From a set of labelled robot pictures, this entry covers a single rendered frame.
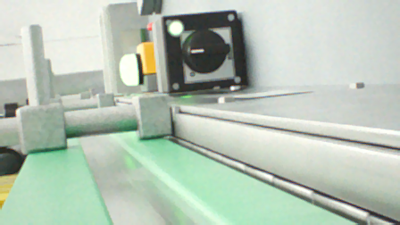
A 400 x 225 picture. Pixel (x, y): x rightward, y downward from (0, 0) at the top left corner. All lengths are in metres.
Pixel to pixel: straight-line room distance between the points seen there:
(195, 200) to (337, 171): 0.04
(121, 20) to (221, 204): 1.37
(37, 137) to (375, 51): 0.21
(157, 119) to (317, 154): 0.25
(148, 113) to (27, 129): 0.07
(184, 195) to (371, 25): 0.28
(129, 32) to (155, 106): 1.12
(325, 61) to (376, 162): 0.40
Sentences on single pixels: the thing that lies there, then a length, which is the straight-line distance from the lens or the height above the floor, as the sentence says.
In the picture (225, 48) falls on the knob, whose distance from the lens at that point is 0.75.
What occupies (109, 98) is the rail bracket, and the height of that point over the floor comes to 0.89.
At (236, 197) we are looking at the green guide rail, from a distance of 0.20.
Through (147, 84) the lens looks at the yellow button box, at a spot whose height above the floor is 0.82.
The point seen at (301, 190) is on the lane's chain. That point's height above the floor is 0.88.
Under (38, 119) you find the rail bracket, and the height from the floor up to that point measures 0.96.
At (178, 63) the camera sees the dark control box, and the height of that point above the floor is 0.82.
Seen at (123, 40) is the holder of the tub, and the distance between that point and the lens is 1.55.
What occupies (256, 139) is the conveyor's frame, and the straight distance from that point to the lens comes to 0.26.
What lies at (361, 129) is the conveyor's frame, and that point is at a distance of 0.18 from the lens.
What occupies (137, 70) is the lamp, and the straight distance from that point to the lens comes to 1.07.
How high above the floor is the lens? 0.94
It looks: 10 degrees down
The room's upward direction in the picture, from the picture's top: 97 degrees counter-clockwise
